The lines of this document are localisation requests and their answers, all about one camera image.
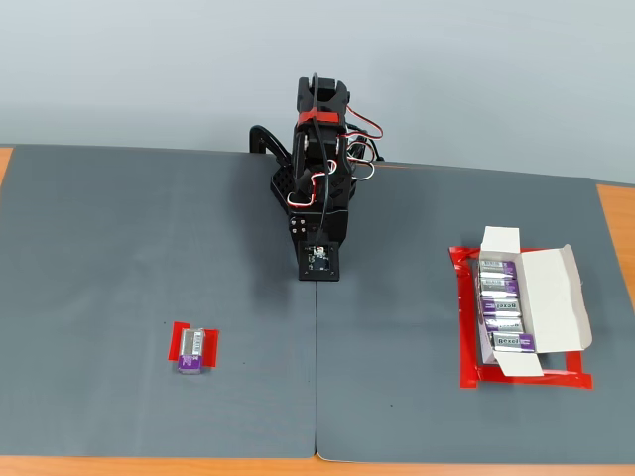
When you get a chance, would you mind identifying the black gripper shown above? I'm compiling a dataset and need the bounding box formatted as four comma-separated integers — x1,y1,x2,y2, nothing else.
288,208,350,273

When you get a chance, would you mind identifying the purple silver 9V battery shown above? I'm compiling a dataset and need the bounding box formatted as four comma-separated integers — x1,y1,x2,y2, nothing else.
479,275,520,298
489,331,538,354
478,258,518,277
177,326,206,375
478,297,523,319
481,316,526,335

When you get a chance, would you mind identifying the white cardboard battery box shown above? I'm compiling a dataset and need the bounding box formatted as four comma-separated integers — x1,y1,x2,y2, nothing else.
476,225,594,379

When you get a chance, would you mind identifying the red tape band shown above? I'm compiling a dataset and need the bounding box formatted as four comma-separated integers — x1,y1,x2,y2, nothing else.
297,110,341,126

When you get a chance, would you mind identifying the black table clamp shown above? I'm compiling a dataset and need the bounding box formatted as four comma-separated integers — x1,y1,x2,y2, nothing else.
248,124,291,168

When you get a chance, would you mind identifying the grey table mat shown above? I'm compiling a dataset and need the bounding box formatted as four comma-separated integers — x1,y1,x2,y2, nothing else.
0,143,319,460
314,159,635,466

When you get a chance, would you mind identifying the small red tape marker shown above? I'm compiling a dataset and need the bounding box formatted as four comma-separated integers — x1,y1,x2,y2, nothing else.
167,320,220,370

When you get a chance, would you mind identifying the black camera cable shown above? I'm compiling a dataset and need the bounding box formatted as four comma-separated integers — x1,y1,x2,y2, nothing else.
309,72,332,249

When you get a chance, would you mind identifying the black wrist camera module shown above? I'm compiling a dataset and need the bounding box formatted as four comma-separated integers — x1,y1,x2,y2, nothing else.
298,240,342,283

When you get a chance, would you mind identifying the red white black servo cable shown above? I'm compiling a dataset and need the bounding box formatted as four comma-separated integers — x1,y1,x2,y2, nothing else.
286,157,339,208
343,102,387,182

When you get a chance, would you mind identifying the red tape frame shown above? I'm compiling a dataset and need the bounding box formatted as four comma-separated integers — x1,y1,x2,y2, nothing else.
447,243,595,392

